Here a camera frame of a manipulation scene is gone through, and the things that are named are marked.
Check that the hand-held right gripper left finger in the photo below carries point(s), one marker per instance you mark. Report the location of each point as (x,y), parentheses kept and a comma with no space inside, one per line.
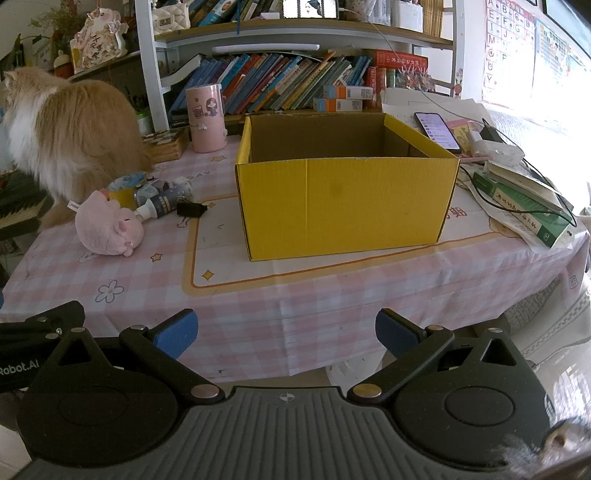
(178,334)

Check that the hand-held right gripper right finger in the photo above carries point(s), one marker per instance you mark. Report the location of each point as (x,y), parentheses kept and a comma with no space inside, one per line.
(395,333)

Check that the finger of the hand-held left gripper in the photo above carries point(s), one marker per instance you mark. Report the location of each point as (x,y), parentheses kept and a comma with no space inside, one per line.
(64,316)

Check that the pink plush pig toy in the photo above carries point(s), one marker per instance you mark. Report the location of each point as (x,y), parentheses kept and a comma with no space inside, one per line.
(104,226)

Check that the black binder clip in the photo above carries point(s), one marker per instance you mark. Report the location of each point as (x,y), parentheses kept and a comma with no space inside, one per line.
(189,208)

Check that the dark blue tube white cap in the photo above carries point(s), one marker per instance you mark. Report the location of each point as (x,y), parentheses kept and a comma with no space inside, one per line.
(164,204)

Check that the yellow tape roll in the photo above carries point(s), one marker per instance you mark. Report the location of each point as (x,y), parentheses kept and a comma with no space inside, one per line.
(122,197)

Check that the yellow cardboard box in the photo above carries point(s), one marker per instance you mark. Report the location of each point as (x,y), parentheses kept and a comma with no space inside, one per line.
(341,207)

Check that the grey toy car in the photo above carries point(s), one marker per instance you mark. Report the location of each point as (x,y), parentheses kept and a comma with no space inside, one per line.
(178,187)

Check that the desktop with pink checkered cloth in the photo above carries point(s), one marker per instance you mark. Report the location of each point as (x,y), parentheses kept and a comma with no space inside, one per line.
(323,300)

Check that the black piano keyboard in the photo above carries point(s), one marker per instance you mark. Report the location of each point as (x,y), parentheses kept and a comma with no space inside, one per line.
(18,203)

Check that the white patterned blanket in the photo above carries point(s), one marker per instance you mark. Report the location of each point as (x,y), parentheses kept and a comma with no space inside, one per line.
(563,332)

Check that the thick green book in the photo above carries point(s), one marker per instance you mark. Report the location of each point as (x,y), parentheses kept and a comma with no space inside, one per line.
(512,198)

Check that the grey fluffy sleeve cuff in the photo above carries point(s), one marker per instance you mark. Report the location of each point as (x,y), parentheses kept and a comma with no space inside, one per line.
(531,454)

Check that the orange and white cat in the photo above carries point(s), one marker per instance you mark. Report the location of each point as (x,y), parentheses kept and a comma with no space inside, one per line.
(78,129)

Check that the wooden checkered chess box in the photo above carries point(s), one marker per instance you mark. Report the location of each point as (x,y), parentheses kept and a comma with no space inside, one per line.
(166,145)

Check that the white book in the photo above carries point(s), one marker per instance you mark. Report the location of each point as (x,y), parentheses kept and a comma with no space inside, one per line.
(521,180)

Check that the black smartphone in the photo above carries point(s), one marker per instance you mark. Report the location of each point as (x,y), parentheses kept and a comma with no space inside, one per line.
(438,131)

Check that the small white and green pot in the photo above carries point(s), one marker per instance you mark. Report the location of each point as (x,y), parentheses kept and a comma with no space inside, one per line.
(144,123)

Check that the pink cylindrical tin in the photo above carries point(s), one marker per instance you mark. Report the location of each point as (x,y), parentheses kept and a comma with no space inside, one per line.
(206,124)

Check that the pink notebook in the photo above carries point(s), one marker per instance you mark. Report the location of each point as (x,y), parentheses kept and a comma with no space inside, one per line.
(461,127)

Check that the black power adapter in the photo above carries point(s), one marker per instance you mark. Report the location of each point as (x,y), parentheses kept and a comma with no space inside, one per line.
(491,134)

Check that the stack of white papers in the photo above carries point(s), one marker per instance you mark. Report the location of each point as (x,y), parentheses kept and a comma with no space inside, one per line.
(401,104)

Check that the small doll figure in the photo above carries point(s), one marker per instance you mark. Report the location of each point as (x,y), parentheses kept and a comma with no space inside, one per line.
(63,64)

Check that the colourful figure set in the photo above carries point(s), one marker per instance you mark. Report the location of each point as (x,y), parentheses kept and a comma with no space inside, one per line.
(415,79)

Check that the pink flower decoration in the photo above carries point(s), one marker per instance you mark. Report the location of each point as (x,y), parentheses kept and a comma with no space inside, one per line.
(94,44)

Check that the red flat box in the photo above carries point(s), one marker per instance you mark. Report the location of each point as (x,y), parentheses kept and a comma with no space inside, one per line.
(399,59)

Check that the row of leaning colourful books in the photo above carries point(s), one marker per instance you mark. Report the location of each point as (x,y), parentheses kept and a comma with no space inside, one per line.
(277,78)

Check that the green potted plant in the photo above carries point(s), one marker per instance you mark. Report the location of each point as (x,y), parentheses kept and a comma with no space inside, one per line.
(60,18)

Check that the white quilted bag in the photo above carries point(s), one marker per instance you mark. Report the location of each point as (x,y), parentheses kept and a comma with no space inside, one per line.
(171,18)

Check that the row of dark spined books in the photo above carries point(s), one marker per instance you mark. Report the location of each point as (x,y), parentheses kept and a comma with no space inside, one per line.
(217,11)

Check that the white bookshelf frame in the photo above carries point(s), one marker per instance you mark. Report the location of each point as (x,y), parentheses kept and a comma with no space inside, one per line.
(154,92)

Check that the alphabet wall poster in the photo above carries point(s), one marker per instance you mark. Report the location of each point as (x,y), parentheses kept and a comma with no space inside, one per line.
(503,50)

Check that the chart wall poster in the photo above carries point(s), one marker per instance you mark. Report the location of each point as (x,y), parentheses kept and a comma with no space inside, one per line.
(551,46)

